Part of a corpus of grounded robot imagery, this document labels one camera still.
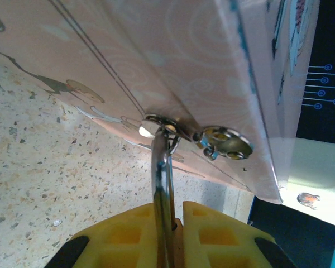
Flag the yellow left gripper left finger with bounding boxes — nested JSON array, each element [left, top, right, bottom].
[[44, 202, 160, 268]]

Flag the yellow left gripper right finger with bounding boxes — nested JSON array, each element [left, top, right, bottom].
[[182, 200, 297, 268]]

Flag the silver metal hasp latch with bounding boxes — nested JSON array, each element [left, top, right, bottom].
[[139, 112, 254, 162]]

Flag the black panel with printed lines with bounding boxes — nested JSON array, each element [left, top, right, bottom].
[[295, 0, 335, 145]]

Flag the pink illustrated box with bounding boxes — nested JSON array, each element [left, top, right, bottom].
[[0, 0, 335, 230]]

